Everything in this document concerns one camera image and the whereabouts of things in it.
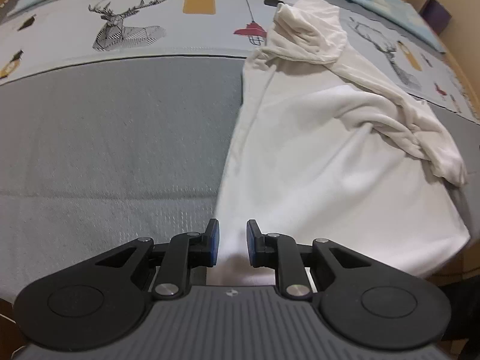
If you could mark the white long-sleeve shirt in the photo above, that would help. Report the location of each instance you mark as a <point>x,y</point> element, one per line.
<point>327,146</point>

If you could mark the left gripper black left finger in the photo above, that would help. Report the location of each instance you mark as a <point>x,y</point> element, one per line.
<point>98,301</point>

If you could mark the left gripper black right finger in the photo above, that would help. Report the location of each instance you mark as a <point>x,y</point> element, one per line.
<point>363,300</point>

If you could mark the grey patterned bed sheet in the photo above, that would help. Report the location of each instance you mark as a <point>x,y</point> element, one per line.
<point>116,123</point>

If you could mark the dark purple box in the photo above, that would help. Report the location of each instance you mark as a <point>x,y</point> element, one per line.
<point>435,15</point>

